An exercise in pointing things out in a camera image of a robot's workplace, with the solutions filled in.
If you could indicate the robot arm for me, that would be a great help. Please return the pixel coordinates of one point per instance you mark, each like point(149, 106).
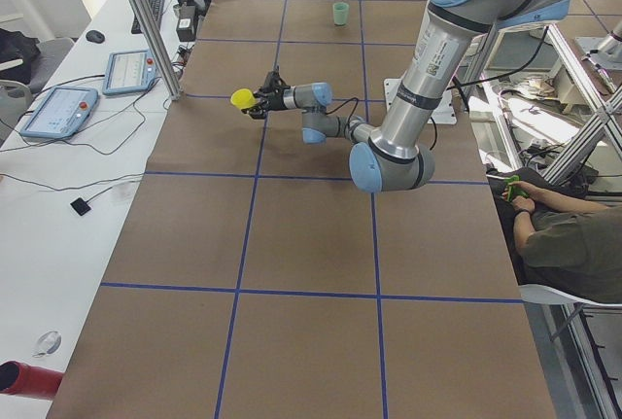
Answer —
point(387, 157)

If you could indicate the yellow plastic cup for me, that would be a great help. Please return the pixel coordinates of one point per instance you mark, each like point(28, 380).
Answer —
point(243, 99)

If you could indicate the clear tape roll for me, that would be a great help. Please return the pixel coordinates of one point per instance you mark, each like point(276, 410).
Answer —
point(47, 344)

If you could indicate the aluminium frame post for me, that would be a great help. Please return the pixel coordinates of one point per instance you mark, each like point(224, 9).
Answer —
point(151, 32)

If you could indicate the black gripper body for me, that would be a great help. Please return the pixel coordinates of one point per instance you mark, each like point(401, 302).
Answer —
point(275, 98)

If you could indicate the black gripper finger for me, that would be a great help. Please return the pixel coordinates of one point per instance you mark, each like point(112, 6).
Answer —
point(257, 113)
point(273, 83)

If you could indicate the black computer mouse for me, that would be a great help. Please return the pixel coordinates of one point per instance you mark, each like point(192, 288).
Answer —
point(95, 36)

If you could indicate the near blue teach pendant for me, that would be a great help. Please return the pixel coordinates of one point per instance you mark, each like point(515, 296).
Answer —
point(61, 113)

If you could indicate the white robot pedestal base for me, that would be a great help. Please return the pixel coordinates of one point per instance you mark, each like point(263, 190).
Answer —
point(443, 113)

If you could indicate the seated person operator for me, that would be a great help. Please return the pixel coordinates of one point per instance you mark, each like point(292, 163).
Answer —
point(561, 241)

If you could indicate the small black square sensor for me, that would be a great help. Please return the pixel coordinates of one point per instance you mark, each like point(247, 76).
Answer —
point(80, 206)

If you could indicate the far blue teach pendant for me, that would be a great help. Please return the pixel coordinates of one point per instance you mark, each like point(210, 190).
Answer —
point(129, 72)

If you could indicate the blue teach pendant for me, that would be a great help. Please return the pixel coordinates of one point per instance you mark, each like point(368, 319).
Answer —
point(129, 72)
point(61, 113)

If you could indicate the black power adapter box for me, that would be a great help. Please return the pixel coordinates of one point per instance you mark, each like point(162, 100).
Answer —
point(187, 23)

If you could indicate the red cylinder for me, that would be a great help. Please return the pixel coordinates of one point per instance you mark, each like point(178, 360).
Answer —
point(20, 379)

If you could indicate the light green plastic cup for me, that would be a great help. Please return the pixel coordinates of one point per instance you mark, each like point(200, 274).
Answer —
point(340, 13)

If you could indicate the brown paper table mat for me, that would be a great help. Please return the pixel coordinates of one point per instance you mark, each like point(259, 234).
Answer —
point(252, 279)

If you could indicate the green handled tool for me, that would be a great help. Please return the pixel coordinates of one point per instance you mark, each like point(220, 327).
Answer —
point(511, 191)

